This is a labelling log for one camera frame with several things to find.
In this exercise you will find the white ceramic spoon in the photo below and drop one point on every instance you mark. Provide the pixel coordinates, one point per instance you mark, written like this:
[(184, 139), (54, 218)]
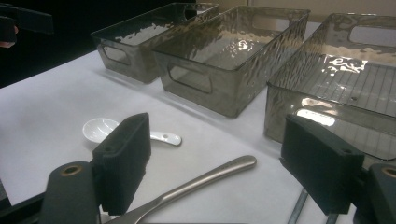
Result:
[(96, 129)]

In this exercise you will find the metal chopstick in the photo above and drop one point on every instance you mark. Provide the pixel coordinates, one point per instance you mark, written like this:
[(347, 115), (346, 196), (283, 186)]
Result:
[(332, 219), (298, 207)]

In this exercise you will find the smoked clear plastic bin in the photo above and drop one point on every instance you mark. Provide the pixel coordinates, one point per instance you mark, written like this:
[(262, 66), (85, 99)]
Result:
[(130, 57), (218, 93), (358, 87)]

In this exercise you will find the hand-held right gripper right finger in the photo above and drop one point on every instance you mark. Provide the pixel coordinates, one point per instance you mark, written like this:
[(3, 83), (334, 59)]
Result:
[(317, 168)]

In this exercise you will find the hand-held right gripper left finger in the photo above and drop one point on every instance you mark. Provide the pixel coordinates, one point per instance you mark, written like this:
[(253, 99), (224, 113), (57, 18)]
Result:
[(124, 168)]

